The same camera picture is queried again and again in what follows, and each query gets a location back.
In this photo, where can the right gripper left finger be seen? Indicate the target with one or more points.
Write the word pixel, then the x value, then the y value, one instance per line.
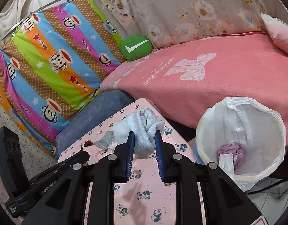
pixel 123 164

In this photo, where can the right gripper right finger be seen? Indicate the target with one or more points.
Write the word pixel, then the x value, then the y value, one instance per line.
pixel 164 153

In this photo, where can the white cloth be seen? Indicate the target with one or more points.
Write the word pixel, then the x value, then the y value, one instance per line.
pixel 144 124

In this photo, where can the white paper trash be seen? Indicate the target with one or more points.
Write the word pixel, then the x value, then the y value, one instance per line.
pixel 226 163

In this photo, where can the purple crumpled trash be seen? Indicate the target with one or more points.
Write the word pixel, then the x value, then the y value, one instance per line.
pixel 236 150

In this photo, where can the white lined trash bin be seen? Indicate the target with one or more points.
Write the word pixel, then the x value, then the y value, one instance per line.
pixel 245 121

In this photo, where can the grey fabric pouch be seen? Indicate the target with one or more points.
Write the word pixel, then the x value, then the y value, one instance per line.
pixel 105 141

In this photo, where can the pink folded cloth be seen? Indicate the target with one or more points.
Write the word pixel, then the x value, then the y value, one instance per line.
pixel 95 154

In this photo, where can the dark red flower scrunchie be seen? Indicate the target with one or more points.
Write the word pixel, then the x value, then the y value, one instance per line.
pixel 87 143

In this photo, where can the pink panda print sheet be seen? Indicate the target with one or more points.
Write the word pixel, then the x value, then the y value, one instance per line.
pixel 144 199

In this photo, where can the blue velvet cushion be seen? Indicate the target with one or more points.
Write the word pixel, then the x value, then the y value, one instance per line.
pixel 99 109

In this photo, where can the pink towel blanket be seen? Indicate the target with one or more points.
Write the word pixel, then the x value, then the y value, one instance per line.
pixel 184 80

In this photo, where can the green checkmark cushion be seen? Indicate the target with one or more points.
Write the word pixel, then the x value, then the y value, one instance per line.
pixel 135 47

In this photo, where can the colourful monkey striped quilt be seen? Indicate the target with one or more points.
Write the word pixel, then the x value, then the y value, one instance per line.
pixel 53 66

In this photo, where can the grey floral quilt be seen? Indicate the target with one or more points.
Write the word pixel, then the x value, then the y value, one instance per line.
pixel 171 22

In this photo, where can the metal drying rack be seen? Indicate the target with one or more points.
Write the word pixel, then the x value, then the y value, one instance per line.
pixel 52 1

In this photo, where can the pink small pillow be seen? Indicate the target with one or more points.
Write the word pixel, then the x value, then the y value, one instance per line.
pixel 277 30

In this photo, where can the white hanging garment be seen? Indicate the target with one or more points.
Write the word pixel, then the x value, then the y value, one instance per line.
pixel 11 14

